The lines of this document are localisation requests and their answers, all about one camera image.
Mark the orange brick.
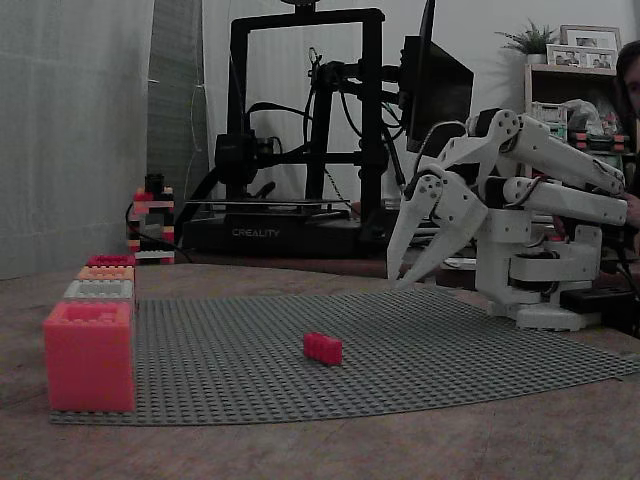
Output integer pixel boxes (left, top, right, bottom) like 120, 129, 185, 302
75, 265, 137, 282

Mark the wooden shelf unit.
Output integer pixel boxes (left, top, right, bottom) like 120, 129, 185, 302
523, 62, 640, 166

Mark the large pink-red brick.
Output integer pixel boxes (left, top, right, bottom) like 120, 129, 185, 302
42, 301, 136, 414

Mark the black Creality 3D printer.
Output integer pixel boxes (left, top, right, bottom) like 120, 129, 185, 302
180, 7, 401, 260

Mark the small potted fern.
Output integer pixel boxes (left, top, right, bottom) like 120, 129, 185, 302
494, 18, 559, 65

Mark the clear plastic bag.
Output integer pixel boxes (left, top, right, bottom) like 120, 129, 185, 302
562, 98, 601, 127

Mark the black monitor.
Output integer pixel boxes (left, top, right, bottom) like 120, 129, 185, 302
399, 0, 475, 156

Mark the small red brick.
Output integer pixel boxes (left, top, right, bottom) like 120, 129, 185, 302
302, 331, 344, 366

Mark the wide white photo frame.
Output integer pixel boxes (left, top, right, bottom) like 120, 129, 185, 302
545, 43, 619, 71

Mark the large white photo frame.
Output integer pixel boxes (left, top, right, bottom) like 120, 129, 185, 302
559, 24, 623, 51

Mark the grey studded baseplate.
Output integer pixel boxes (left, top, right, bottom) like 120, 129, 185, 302
48, 285, 640, 427

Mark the black power block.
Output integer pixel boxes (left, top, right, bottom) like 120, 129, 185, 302
559, 287, 634, 316

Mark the red white brick tower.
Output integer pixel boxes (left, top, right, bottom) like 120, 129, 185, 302
125, 185, 177, 265

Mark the grey-white brick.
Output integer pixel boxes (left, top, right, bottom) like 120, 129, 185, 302
63, 279, 136, 303

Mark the grey-green roller blind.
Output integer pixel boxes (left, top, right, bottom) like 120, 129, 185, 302
147, 0, 210, 244

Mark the striped servo wire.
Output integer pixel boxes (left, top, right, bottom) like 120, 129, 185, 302
401, 121, 471, 197

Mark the person head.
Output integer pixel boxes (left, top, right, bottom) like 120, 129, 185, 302
615, 39, 640, 121

